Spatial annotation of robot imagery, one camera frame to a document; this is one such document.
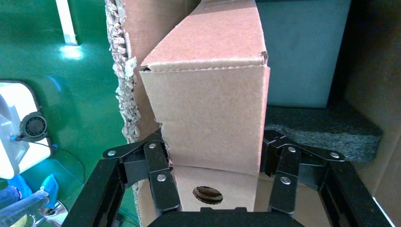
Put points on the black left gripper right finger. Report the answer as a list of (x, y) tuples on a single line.
[(285, 191)]

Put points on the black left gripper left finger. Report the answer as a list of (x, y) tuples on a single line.
[(163, 188)]

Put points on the small brown cardboard box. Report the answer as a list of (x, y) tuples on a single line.
[(203, 109)]

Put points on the large open cardboard box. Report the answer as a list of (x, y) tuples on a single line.
[(144, 25)]

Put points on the black foam pad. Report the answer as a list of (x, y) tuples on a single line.
[(322, 131)]

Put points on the chrome stool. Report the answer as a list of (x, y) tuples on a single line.
[(54, 214)]

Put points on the blue grey block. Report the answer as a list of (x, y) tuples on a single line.
[(300, 53)]

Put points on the white robot body with base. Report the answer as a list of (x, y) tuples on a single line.
[(25, 156)]

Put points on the white tube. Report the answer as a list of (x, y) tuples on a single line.
[(67, 25)]

